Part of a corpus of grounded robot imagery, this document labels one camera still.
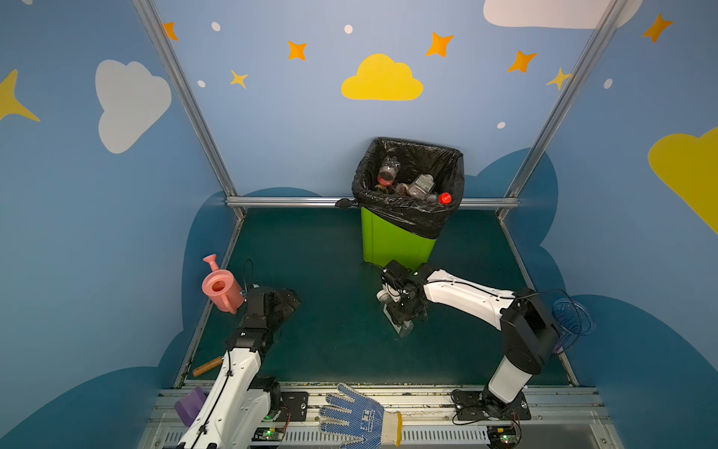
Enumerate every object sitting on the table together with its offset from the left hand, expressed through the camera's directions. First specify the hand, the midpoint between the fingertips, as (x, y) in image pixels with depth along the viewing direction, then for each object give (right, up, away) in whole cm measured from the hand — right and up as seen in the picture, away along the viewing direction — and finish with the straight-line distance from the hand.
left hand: (292, 300), depth 84 cm
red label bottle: (+41, +36, +3) cm, 54 cm away
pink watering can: (-22, +4, 0) cm, 22 cm away
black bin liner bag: (+39, +25, -8) cm, 47 cm away
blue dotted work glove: (+23, -28, -12) cm, 38 cm away
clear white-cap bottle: (+29, 0, +5) cm, 30 cm away
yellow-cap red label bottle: (+31, +43, +6) cm, 53 cm away
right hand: (+34, -4, +2) cm, 34 cm away
